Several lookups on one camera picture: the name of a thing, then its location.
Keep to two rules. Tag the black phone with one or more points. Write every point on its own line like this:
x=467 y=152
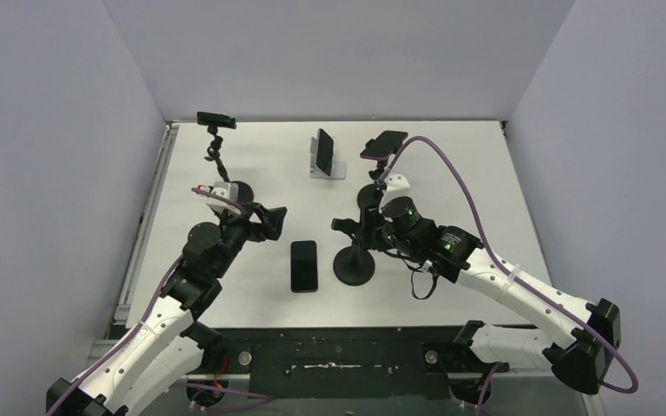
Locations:
x=216 y=120
x=304 y=276

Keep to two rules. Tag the black tall phone stand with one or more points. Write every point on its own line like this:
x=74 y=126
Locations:
x=213 y=154

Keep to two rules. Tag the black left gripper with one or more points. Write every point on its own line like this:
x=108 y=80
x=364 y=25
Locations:
x=270 y=228

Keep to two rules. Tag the aluminium side rail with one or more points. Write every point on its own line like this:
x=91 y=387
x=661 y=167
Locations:
x=131 y=277

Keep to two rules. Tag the purple phone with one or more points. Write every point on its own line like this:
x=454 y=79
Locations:
x=388 y=142

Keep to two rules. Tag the silver phone on white stand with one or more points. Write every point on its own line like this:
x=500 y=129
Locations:
x=324 y=153

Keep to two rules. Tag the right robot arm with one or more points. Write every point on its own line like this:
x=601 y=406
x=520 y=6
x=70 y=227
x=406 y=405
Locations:
x=575 y=339

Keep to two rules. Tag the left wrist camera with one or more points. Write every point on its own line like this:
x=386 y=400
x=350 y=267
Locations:
x=225 y=190

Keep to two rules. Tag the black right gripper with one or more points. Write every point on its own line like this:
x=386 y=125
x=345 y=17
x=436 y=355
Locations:
x=362 y=224

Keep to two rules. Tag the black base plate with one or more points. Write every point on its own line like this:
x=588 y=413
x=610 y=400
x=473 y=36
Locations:
x=342 y=363

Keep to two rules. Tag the black phone on tall stand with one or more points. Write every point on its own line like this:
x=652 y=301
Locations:
x=216 y=120

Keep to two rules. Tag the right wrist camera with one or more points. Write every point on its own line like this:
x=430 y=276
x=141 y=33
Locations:
x=395 y=185

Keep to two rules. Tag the white folding phone stand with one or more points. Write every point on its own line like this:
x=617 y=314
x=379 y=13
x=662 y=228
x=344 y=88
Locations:
x=339 y=168

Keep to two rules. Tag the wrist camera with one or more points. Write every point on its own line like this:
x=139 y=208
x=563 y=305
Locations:
x=225 y=190
x=395 y=185

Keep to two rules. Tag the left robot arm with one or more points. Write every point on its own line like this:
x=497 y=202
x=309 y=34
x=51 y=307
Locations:
x=168 y=341

